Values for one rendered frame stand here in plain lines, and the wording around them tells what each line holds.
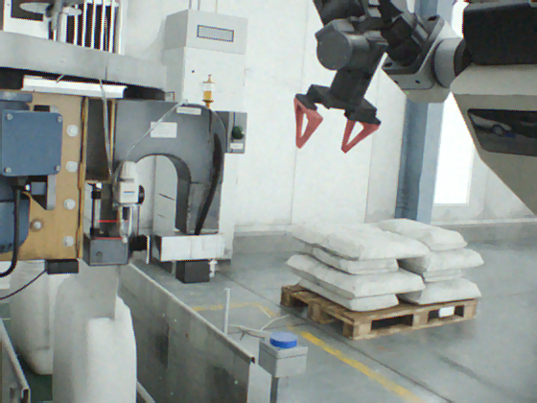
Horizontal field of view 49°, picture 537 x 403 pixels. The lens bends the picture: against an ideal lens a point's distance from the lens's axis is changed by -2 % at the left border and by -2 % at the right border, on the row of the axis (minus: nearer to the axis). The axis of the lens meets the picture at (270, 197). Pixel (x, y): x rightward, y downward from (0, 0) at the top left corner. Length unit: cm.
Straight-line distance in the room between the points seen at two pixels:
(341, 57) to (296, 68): 531
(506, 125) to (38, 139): 69
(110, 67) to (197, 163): 28
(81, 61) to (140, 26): 338
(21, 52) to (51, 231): 39
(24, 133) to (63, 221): 34
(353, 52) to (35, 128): 46
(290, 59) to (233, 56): 111
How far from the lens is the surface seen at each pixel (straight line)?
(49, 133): 93
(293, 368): 134
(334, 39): 88
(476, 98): 99
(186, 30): 502
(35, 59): 98
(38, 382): 226
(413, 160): 708
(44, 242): 120
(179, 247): 128
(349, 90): 96
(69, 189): 120
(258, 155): 598
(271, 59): 604
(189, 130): 125
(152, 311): 215
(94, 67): 109
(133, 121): 121
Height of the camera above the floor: 131
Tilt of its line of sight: 7 degrees down
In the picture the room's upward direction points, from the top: 4 degrees clockwise
